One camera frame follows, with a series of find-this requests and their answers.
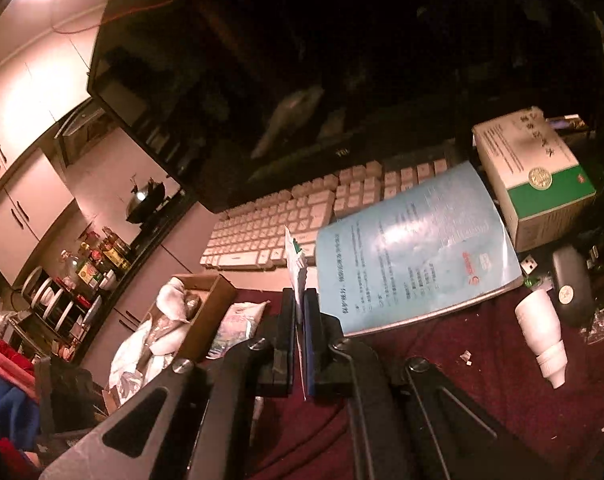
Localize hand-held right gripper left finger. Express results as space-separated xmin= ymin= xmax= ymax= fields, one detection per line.
xmin=39 ymin=287 xmax=297 ymax=480

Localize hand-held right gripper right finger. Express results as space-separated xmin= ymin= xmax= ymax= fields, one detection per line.
xmin=304 ymin=287 xmax=557 ymax=480

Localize thin white packet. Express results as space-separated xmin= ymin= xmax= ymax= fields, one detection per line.
xmin=283 ymin=225 xmax=310 ymax=403

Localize shallow cardboard box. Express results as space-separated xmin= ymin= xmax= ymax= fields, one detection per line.
xmin=149 ymin=272 xmax=239 ymax=363

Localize white plastic bag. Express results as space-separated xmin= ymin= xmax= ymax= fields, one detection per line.
xmin=108 ymin=317 xmax=189 ymax=403

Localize blue printed white packet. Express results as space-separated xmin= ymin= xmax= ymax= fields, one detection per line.
xmin=208 ymin=301 xmax=271 ymax=359

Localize white keyboard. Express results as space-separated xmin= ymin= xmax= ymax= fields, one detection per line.
xmin=199 ymin=157 xmax=450 ymax=272

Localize light blue booklet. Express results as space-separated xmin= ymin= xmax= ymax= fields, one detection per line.
xmin=314 ymin=161 xmax=524 ymax=337

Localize white base kitchen cabinets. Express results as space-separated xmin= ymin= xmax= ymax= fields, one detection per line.
xmin=77 ymin=202 xmax=227 ymax=366

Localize black kitchen countertop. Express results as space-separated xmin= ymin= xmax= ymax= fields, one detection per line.
xmin=117 ymin=187 xmax=199 ymax=281

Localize maroon tablecloth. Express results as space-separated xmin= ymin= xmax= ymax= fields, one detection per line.
xmin=232 ymin=280 xmax=604 ymax=480

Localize black wok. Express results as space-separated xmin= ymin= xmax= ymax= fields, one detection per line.
xmin=124 ymin=174 xmax=169 ymax=224

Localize row of sauce bottles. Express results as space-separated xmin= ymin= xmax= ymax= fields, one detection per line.
xmin=59 ymin=226 xmax=134 ymax=297

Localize white plastic bottle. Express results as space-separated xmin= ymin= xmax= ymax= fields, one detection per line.
xmin=513 ymin=287 xmax=568 ymax=390

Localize dish rack with plates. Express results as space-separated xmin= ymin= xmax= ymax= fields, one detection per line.
xmin=18 ymin=264 xmax=104 ymax=341

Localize black computer monitor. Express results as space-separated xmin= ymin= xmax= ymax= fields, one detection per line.
xmin=86 ymin=0 xmax=604 ymax=213

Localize black computer mouse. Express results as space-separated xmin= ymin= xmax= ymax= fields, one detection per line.
xmin=550 ymin=245 xmax=596 ymax=328

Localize green and white box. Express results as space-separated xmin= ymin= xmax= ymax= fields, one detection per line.
xmin=472 ymin=106 xmax=597 ymax=253

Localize range hood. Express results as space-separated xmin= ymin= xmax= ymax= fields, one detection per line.
xmin=53 ymin=102 xmax=109 ymax=167

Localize red cloth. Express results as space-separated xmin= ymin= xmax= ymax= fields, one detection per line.
xmin=0 ymin=324 xmax=39 ymax=391

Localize small clear bag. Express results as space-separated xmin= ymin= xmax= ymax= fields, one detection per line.
xmin=580 ymin=305 xmax=604 ymax=346

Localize blue cloth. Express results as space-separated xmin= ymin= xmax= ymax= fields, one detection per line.
xmin=0 ymin=365 xmax=42 ymax=453

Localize white upper kitchen cabinets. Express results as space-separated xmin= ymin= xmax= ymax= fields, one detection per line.
xmin=0 ymin=7 xmax=108 ymax=286

